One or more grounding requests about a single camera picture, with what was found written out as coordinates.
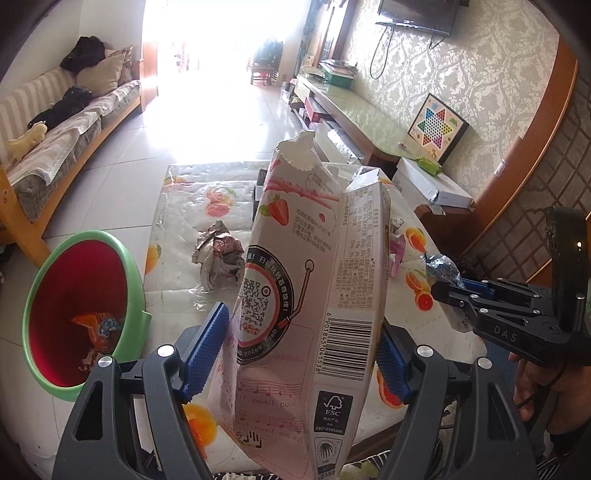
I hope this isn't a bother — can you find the floral patterned clothing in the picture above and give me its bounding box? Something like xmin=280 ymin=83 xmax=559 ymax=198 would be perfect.
xmin=217 ymin=452 xmax=398 ymax=480

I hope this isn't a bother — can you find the wooden chair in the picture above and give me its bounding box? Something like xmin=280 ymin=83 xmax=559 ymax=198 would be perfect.
xmin=249 ymin=39 xmax=284 ymax=86

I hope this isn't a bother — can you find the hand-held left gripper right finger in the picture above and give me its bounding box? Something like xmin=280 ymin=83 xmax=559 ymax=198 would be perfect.
xmin=375 ymin=323 xmax=539 ymax=480

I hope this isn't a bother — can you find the wall television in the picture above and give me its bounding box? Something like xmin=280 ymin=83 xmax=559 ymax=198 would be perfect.
xmin=378 ymin=0 xmax=460 ymax=37

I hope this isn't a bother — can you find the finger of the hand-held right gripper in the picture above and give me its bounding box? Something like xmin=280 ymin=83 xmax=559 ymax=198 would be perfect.
xmin=461 ymin=277 xmax=555 ymax=308
xmin=431 ymin=282 xmax=505 ymax=335

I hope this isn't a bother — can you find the beige pillow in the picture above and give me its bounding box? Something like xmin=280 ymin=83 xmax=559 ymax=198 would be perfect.
xmin=76 ymin=53 xmax=126 ymax=97

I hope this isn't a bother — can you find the long television cabinet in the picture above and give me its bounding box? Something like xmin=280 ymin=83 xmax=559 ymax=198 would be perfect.
xmin=281 ymin=74 xmax=476 ymax=217

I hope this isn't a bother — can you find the wooden arch partition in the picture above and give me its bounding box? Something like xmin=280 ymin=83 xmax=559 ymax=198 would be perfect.
xmin=462 ymin=37 xmax=591 ymax=287

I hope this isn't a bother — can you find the pink snack box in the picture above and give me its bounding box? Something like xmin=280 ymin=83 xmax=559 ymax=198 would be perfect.
xmin=205 ymin=130 xmax=393 ymax=480

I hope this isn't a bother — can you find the patterned pillow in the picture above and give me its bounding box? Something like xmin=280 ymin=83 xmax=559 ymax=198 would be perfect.
xmin=117 ymin=45 xmax=134 ymax=86

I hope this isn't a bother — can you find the orange snack wrapper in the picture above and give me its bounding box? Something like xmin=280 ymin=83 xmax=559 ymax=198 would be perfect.
xmin=69 ymin=313 xmax=123 ymax=352

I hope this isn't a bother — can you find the white cardboard box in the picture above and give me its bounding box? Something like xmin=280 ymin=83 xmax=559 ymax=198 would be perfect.
xmin=392 ymin=157 xmax=475 ymax=212

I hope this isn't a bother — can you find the black bundled clothing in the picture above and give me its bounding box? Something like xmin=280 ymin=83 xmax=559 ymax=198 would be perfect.
xmin=60 ymin=36 xmax=107 ymax=72

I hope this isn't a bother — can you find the striped wooden sofa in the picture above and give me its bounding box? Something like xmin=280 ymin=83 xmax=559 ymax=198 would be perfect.
xmin=0 ymin=44 xmax=145 ymax=268

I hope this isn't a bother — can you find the pink foil wrapper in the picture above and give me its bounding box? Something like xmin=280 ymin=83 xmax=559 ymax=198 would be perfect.
xmin=389 ymin=228 xmax=408 ymax=278

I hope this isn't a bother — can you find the cream plush toy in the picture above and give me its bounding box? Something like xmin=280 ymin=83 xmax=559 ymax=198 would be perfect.
xmin=6 ymin=122 xmax=48 ymax=162

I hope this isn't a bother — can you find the red silver foil wrapper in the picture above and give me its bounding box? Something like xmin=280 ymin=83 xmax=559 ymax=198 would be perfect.
xmin=193 ymin=220 xmax=246 ymax=291

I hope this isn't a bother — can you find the star checkers board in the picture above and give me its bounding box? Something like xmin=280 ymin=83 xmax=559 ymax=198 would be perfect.
xmin=406 ymin=92 xmax=470 ymax=166

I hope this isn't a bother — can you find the green red plastic basin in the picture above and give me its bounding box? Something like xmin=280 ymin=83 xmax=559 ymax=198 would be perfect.
xmin=21 ymin=229 xmax=152 ymax=402

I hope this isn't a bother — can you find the green book stack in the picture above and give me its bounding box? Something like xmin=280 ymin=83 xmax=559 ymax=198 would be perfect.
xmin=318 ymin=59 xmax=358 ymax=85

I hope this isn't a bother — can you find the brown cardboard box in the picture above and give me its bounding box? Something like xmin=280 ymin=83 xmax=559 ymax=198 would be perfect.
xmin=253 ymin=168 xmax=269 ymax=219

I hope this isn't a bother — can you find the black flat clothing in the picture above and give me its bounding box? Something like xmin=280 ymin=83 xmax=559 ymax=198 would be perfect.
xmin=28 ymin=86 xmax=93 ymax=130

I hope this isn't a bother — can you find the person's right hand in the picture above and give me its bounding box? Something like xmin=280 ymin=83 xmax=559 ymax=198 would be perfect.
xmin=508 ymin=337 xmax=591 ymax=437

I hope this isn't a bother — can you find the black hanging cable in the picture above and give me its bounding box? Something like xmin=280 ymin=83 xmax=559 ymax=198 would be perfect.
xmin=369 ymin=22 xmax=393 ymax=80

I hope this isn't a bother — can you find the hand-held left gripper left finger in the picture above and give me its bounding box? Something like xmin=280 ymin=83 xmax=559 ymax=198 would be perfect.
xmin=54 ymin=302 xmax=230 ymax=480

